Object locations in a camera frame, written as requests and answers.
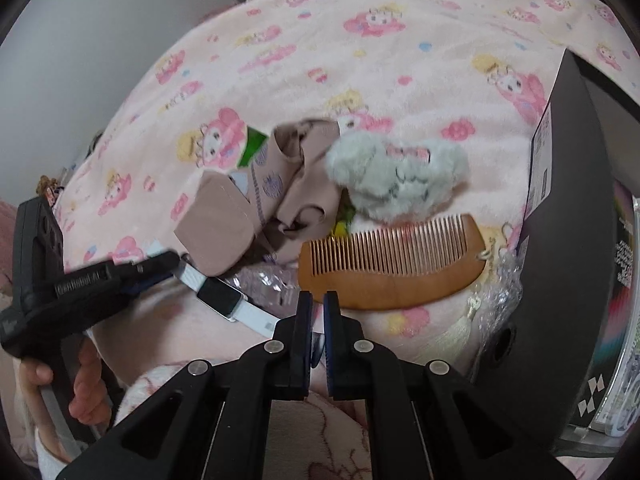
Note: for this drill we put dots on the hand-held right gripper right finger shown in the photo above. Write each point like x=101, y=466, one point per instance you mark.
x=330, y=320

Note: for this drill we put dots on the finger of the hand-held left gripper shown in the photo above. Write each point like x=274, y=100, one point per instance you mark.
x=150, y=267

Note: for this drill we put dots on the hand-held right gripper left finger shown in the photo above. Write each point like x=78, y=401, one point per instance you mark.
x=305, y=310

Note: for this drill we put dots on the white smartwatch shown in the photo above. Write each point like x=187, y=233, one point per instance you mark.
x=220, y=297

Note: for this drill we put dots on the wooden comb with tassel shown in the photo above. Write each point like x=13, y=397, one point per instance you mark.
x=400, y=280

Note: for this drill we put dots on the beige purple printed cloth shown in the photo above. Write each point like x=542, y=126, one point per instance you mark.
x=300, y=195

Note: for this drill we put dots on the white fluffy plush hair clip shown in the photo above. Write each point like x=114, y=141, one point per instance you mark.
x=390, y=185

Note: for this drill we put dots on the black storage box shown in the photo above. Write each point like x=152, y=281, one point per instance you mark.
x=565, y=260

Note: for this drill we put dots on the person's left hand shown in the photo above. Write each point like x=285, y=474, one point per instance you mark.
x=90, y=385

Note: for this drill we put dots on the clear plastic bag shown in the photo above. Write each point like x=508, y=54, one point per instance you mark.
x=270, y=287

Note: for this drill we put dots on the yellow green small item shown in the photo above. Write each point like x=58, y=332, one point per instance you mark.
x=340, y=225

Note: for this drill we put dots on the small brown-haired doll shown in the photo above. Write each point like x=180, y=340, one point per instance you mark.
x=49, y=190

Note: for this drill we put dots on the green packet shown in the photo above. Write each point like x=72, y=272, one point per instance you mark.
x=252, y=147

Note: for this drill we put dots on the pink cartoon printed blanket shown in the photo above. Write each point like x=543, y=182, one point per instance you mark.
x=350, y=60

